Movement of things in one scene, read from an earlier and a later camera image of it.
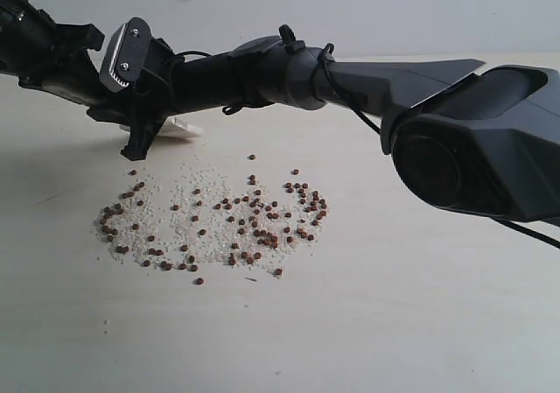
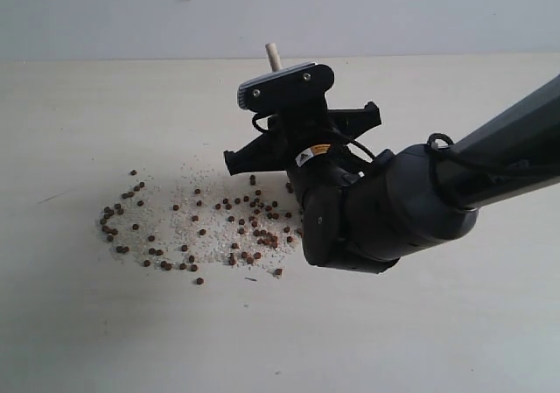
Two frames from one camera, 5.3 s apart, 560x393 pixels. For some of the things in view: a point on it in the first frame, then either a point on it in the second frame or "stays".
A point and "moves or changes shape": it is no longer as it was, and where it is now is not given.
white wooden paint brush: (172, 126) moves or changes shape
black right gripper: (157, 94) → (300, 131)
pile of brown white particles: (182, 221) stays
